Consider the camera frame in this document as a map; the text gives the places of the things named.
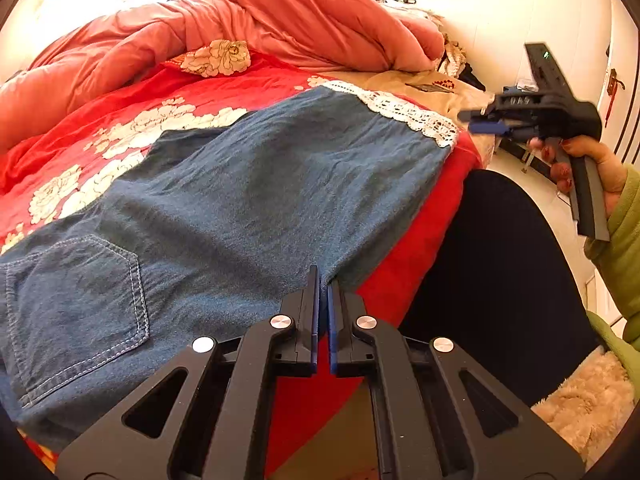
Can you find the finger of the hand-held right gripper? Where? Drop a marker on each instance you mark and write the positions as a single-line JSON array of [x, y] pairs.
[[477, 115], [487, 127]]

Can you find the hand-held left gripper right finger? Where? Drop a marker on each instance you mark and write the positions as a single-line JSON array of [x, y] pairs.
[[331, 335]]

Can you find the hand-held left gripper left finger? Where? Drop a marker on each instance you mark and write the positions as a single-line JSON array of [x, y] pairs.
[[315, 330]]

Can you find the blue denim pants lace hem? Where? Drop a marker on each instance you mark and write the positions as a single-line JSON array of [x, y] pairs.
[[250, 185]]

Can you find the person's right forearm green sleeve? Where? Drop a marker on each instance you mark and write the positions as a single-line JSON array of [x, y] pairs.
[[622, 245]]

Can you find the person's right hand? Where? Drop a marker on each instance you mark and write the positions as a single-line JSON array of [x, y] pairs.
[[612, 175]]

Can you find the pile of clothes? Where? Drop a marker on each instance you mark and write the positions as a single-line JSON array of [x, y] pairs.
[[462, 67]]

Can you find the small dark patterned item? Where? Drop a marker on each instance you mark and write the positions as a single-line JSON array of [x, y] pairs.
[[432, 86]]

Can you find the white door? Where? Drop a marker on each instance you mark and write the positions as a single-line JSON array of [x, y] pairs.
[[625, 35]]

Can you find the person's leg in black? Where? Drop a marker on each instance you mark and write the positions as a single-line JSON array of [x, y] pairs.
[[500, 270]]

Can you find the pink quilt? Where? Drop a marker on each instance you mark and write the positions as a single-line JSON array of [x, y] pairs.
[[275, 15]]

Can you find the fluffy beige fleece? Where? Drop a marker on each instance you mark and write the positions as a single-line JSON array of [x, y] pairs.
[[585, 400]]

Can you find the cream floral cloth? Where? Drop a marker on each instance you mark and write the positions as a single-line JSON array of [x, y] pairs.
[[215, 57]]

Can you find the red floral blanket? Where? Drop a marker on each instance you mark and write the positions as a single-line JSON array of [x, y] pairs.
[[125, 91]]

